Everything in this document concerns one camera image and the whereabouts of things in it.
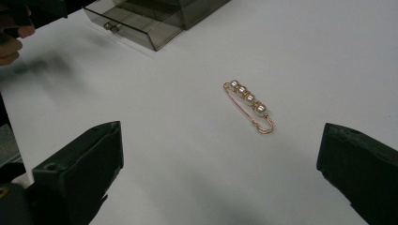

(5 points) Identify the smoky transparent acrylic drawer box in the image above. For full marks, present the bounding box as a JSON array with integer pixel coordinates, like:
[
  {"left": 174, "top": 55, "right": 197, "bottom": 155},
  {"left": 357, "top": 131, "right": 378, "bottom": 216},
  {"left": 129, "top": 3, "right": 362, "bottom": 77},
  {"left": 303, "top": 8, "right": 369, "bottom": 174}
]
[{"left": 112, "top": 0, "right": 232, "bottom": 31}]

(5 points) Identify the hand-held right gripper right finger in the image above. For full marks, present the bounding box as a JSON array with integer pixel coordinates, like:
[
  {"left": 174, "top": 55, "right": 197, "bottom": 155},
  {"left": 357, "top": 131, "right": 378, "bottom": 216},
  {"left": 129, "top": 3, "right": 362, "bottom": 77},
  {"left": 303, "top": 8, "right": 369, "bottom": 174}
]
[{"left": 315, "top": 122, "right": 398, "bottom": 225}]

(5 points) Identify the gold pearl brooch pin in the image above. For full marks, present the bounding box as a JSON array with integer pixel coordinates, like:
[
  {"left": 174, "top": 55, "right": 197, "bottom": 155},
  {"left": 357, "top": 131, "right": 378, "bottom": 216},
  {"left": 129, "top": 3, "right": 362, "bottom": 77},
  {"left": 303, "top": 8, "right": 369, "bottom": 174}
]
[{"left": 222, "top": 79, "right": 275, "bottom": 135}]

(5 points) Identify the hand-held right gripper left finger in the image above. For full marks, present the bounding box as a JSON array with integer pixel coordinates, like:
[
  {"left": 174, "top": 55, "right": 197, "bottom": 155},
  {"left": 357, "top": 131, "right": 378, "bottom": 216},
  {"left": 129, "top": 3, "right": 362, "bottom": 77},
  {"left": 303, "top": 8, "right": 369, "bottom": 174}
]
[{"left": 26, "top": 120, "right": 125, "bottom": 225}]

